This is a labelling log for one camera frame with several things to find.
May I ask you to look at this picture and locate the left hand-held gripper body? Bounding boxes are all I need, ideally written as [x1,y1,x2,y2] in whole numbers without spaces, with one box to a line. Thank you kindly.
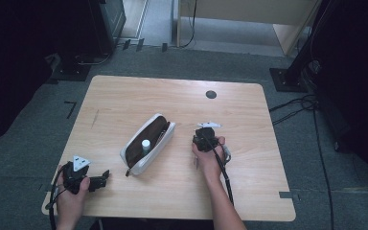
[61,155,92,196]

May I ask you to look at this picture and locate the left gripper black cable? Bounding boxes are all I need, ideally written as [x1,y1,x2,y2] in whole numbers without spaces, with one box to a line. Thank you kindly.
[46,164,71,230]

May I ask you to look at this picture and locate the white pencil case brown lining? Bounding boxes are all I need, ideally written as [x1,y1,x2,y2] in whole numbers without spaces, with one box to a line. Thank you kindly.
[119,112,177,177]

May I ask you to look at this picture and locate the long black floor cable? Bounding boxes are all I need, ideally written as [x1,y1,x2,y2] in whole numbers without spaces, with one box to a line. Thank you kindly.
[311,108,335,230]

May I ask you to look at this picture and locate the black metal stand with base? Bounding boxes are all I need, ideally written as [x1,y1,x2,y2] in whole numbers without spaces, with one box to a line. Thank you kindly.
[268,0,336,94]

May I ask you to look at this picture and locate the black hanging cable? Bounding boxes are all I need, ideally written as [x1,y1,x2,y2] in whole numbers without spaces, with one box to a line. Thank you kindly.
[180,0,199,50]

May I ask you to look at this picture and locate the person's right hand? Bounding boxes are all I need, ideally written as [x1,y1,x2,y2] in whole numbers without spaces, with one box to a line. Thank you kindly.
[191,135,227,181]

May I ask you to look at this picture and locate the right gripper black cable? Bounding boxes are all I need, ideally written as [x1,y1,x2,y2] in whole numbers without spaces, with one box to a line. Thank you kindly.
[202,132,237,207]

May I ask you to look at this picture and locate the dark curtain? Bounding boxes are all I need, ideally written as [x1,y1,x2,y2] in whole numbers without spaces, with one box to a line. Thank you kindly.
[0,0,57,150]

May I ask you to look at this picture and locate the person's left hand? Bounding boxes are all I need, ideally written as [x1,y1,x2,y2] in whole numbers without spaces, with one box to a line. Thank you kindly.
[56,164,91,224]

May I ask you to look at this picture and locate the black stand base plate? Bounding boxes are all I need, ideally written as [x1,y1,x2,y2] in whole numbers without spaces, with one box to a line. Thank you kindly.
[48,53,93,82]

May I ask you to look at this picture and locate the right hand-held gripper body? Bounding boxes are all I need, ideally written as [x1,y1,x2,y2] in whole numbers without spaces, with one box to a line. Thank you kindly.
[192,121,222,153]

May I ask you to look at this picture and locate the black looped floor cables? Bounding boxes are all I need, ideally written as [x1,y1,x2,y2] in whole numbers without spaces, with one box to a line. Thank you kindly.
[267,93,319,127]

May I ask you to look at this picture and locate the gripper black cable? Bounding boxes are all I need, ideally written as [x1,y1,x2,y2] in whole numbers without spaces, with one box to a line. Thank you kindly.
[46,164,71,230]
[202,132,237,207]

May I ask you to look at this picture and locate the light wooden furniture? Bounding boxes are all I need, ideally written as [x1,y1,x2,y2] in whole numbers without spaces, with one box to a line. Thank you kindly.
[175,0,322,58]

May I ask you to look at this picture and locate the small white-capped green tube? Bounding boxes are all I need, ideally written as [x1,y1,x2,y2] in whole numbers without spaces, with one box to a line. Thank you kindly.
[141,139,151,157]

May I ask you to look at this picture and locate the black cabinet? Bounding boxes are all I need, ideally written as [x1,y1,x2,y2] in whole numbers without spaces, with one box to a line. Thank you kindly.
[87,0,127,57]

